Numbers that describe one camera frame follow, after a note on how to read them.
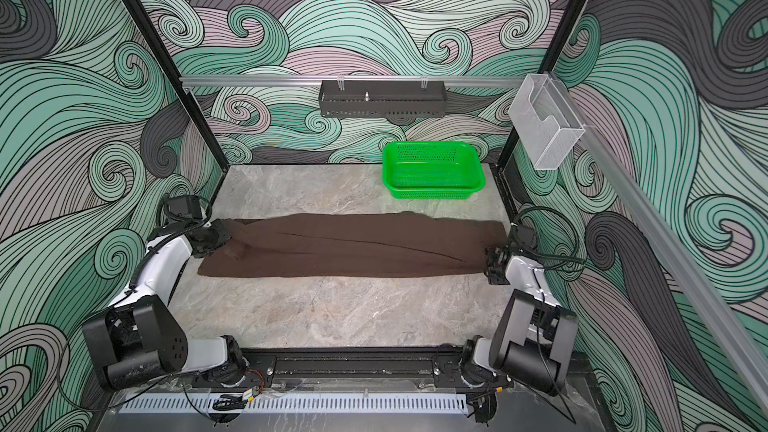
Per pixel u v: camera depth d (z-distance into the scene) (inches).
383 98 37.5
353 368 29.4
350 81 37.2
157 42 33.4
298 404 27.4
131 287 17.5
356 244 39.0
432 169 47.2
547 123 30.5
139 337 16.0
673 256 20.2
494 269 25.5
